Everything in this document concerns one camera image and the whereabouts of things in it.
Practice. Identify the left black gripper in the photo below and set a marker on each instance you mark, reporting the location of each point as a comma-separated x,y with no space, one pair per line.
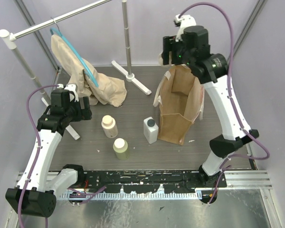
85,108

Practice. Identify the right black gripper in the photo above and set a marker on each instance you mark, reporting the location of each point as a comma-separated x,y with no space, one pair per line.
169,44

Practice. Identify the cream bottle beige cap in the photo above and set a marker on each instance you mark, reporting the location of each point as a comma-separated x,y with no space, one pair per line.
160,60

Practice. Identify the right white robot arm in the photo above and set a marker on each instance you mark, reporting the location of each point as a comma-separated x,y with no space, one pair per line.
213,75

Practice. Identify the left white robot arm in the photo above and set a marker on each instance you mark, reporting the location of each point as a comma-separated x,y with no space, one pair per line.
33,195

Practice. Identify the brown canvas bag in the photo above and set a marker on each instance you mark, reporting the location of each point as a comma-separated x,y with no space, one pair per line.
180,98

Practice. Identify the beige cloth garment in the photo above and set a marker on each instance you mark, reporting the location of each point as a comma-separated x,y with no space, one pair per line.
110,90

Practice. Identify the blue clothes hanger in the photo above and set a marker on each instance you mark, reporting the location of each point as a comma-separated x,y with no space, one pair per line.
86,68

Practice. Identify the beige bottle pink cap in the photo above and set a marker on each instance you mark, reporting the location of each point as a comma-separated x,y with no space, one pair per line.
109,126

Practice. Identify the yellow-green bottle cream cap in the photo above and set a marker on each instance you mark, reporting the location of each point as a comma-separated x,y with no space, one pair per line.
120,148

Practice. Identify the white square bottle black cap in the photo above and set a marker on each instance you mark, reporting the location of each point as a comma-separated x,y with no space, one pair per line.
150,130

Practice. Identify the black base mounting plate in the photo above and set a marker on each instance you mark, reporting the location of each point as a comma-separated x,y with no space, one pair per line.
143,181

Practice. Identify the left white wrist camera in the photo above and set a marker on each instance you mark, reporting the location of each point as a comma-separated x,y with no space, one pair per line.
72,88

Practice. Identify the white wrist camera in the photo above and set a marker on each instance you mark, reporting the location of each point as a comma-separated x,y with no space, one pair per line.
72,88
183,22

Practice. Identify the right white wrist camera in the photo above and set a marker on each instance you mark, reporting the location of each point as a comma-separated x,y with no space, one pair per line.
183,22

